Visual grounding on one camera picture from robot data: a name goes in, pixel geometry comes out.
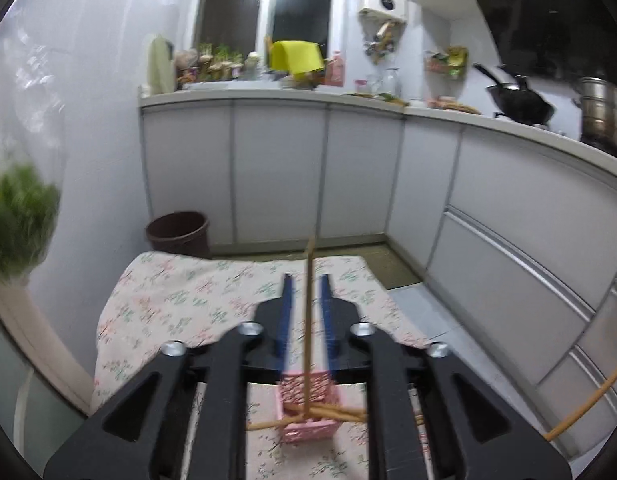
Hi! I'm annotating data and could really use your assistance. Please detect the floral tablecloth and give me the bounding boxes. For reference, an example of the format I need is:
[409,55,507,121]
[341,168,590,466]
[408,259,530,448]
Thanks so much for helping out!
[91,252,434,480]

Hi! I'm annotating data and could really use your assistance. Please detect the clear bag of greens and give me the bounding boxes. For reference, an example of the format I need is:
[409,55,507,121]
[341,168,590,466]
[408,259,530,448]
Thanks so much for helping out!
[0,25,66,281]

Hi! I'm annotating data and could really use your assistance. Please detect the white kitchen countertop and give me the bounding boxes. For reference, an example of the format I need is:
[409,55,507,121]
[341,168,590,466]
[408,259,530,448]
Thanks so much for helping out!
[138,82,617,181]

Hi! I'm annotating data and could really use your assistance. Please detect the brown trash bin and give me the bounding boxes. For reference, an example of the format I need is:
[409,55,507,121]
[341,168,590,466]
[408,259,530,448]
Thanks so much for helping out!
[146,211,210,260]

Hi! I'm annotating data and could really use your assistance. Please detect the black wok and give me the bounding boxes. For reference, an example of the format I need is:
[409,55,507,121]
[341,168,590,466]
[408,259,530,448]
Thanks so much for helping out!
[472,63,556,125]

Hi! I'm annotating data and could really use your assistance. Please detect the pink perforated utensil holder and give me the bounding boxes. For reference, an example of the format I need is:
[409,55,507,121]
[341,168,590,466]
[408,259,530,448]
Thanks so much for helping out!
[277,370,345,445]

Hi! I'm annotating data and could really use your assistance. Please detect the water heater pipes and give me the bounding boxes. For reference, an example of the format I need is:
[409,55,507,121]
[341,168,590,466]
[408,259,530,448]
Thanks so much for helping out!
[363,20,396,63]

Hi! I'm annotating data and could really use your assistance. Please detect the green snack packet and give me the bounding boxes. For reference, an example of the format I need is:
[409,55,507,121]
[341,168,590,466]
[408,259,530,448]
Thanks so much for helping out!
[445,46,469,78]

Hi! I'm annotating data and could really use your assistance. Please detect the pink bottle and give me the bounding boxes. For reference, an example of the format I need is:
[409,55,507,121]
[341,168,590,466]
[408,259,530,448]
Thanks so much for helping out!
[325,51,346,87]

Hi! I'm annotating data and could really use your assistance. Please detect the white kitchen cabinet unit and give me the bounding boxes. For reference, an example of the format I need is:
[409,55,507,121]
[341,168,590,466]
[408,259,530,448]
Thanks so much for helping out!
[140,97,617,461]

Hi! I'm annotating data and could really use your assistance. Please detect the single wooden chopstick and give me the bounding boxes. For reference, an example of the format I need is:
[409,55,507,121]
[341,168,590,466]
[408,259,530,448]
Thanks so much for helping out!
[544,360,617,442]
[302,240,316,418]

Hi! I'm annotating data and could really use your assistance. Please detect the pale green cutting board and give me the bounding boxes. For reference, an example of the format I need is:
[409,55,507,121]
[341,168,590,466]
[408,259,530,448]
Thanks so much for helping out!
[147,35,176,97]

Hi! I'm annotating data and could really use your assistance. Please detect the yellow cloth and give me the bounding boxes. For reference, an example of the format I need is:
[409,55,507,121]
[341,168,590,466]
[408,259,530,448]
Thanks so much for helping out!
[268,40,325,77]

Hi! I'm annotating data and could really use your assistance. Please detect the olive door mat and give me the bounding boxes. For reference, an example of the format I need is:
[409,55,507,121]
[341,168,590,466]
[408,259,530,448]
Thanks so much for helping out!
[308,245,424,291]

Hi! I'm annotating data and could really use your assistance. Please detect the row of sprouting garlic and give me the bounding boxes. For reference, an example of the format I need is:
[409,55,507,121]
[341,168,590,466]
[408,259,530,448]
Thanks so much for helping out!
[196,42,262,81]

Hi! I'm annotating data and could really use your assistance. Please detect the bunch of wooden chopsticks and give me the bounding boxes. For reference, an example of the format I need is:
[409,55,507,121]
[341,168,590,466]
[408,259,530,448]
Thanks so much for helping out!
[246,405,424,433]

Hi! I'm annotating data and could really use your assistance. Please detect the dark window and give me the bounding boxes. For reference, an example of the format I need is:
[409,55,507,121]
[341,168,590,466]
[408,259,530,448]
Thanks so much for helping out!
[196,0,334,61]

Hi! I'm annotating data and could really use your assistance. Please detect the black range hood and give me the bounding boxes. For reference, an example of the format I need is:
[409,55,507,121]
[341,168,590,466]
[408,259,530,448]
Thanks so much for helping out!
[458,0,617,81]

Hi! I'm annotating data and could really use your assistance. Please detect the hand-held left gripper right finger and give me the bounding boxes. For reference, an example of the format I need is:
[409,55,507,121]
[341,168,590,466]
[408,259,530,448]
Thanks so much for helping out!
[321,273,571,480]

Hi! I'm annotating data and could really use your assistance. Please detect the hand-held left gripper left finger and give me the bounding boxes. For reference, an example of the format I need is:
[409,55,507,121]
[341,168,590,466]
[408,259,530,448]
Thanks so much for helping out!
[43,273,295,480]

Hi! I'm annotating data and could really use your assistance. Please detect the steel steamer pot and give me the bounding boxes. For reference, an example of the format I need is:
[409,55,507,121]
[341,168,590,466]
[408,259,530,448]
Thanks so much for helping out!
[573,76,617,158]

